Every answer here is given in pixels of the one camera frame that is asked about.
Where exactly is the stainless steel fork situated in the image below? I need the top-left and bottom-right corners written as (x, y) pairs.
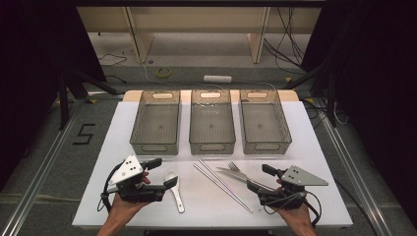
top-left (227, 160), bottom-right (264, 186)

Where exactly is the thin black looped floor cable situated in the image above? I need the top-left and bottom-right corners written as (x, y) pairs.
top-left (97, 52), bottom-right (128, 68)

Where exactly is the beige wooden desk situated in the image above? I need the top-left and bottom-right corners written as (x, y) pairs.
top-left (77, 6), bottom-right (323, 65)

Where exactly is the tangle of floor cables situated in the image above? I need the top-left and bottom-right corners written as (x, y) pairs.
top-left (301, 96), bottom-right (350, 127)

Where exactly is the black metal stand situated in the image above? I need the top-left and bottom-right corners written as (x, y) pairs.
top-left (283, 62), bottom-right (338, 128)
top-left (57, 65), bottom-right (119, 131)

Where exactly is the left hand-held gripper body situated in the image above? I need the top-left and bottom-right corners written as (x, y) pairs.
top-left (107, 154), bottom-right (165, 204)

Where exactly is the hand-held gripper black cable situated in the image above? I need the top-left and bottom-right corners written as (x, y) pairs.
top-left (262, 191), bottom-right (323, 228)
top-left (96, 161), bottom-right (124, 213)

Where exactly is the grey transparent plastic bin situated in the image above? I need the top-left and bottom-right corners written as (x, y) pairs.
top-left (188, 88), bottom-right (237, 155)
top-left (129, 89), bottom-right (182, 156)
top-left (239, 88), bottom-right (293, 155)

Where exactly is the person's right hand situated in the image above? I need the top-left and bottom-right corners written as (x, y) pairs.
top-left (274, 200), bottom-right (318, 231)

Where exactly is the right hand-held gripper black cable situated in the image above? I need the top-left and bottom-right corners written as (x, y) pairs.
top-left (262, 191), bottom-right (323, 228)

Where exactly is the yellow tape roll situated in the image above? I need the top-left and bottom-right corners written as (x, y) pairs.
top-left (155, 67), bottom-right (172, 79)

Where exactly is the aluminium floor rail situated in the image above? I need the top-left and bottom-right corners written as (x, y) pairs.
top-left (0, 97), bottom-right (87, 236)
top-left (314, 97), bottom-right (394, 236)

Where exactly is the white plastic spoon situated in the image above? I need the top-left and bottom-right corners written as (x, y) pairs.
top-left (164, 170), bottom-right (186, 214)

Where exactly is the left hand-held gripper black cable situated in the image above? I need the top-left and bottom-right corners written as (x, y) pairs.
top-left (96, 161), bottom-right (124, 213)

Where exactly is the long black floor cable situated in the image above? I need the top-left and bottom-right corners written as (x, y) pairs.
top-left (332, 176), bottom-right (378, 236)

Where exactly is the white power strip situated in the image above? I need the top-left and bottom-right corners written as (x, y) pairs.
top-left (203, 75), bottom-right (233, 84)

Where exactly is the dark curtain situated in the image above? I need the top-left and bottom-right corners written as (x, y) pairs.
top-left (0, 0), bottom-right (107, 191)
top-left (301, 0), bottom-right (417, 227)

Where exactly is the person's left hand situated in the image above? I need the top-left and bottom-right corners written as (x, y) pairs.
top-left (108, 172), bottom-right (151, 218)

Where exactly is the short black floor cable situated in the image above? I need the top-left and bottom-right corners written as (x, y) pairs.
top-left (104, 74), bottom-right (128, 85)

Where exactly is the bundle of black hanging cables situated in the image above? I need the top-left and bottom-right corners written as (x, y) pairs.
top-left (264, 6), bottom-right (308, 75)

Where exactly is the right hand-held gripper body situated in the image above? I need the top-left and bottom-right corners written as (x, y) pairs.
top-left (257, 165), bottom-right (329, 210)

